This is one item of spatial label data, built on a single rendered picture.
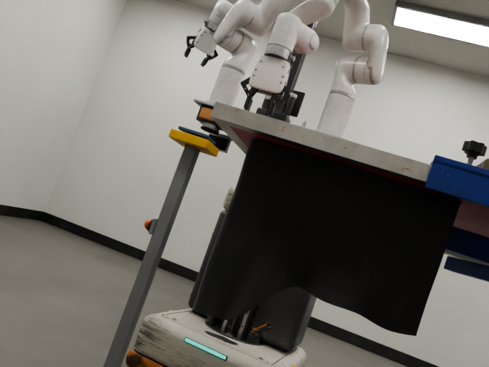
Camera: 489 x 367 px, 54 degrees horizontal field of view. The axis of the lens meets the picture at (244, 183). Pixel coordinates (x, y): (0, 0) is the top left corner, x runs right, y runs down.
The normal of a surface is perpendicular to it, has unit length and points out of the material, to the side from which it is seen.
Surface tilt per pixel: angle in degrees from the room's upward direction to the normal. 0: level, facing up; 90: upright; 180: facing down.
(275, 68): 91
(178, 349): 90
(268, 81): 97
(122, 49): 90
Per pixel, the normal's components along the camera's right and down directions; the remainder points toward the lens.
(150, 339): -0.29, -0.18
